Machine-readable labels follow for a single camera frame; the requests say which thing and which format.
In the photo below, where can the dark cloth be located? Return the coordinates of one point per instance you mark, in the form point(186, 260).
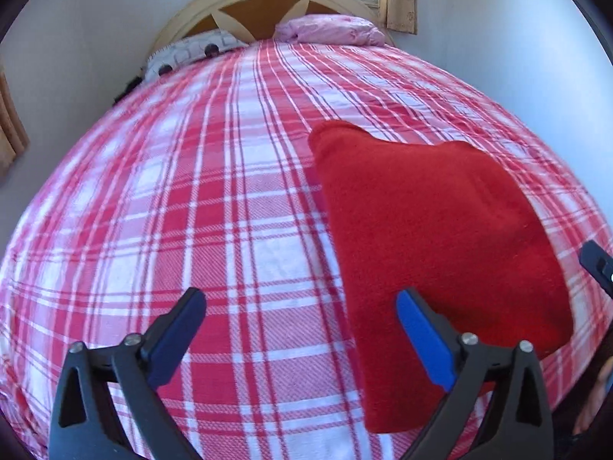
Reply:
point(127, 91)

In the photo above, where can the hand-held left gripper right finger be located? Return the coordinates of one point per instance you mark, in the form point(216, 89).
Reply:
point(424, 340)

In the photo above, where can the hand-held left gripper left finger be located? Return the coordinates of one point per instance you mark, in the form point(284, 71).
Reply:
point(177, 335)

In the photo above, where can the red printed sweater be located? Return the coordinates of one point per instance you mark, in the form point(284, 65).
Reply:
point(431, 230)

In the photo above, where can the grey patterned pillow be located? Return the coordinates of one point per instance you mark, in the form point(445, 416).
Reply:
point(191, 50)

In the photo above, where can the pink pillow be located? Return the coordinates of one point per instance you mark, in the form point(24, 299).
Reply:
point(330, 28)

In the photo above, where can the red plaid bed sheet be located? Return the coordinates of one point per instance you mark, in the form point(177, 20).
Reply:
point(191, 191)

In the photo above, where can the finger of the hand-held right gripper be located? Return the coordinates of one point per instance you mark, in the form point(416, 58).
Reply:
point(597, 261)

